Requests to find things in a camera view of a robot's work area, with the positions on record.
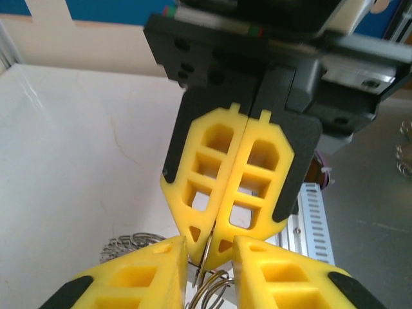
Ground aluminium frame post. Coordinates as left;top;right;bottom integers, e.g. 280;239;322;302
0;17;24;70

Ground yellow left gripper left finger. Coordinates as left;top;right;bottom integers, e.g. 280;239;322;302
38;234;189;309

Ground chain of metal keyrings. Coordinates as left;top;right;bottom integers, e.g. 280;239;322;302
98;225;238;309

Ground blue floral wall panel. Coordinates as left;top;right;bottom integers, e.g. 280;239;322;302
0;0;33;17
66;0;181;28

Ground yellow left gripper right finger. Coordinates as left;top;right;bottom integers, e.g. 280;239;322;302
232;234;387;309

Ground aluminium frame bar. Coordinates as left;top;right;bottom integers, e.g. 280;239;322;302
384;0;412;44

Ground small metal rings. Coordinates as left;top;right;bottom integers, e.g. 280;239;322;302
395;119;412;178

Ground grey slotted cable duct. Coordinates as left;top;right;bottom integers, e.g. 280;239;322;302
297;182;337;268

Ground long aluminium mounting rail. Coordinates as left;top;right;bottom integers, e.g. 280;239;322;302
273;212;305;258

